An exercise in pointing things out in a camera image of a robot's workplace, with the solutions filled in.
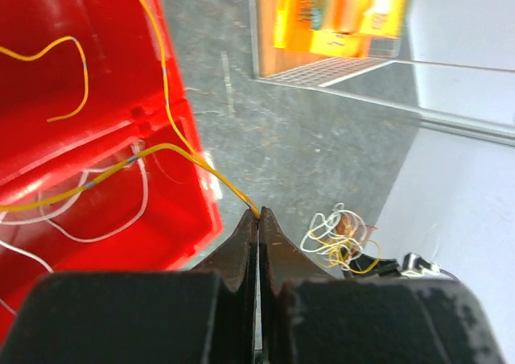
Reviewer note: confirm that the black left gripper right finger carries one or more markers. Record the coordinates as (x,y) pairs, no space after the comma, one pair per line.
(309,316)

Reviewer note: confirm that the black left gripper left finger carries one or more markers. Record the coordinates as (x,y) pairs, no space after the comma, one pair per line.
(203,315)

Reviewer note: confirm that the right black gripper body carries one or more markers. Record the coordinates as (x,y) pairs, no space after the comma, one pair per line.
(366,266)

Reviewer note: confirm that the red compartment bin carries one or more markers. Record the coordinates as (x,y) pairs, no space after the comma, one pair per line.
(101,82)

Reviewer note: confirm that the orange yellow snack boxes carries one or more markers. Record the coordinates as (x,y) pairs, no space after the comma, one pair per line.
(336,27)

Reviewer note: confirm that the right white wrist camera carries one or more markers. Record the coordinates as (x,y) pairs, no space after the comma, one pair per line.
(415,266)

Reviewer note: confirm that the white wire shelf rack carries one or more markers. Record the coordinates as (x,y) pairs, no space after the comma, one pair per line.
(326,74)

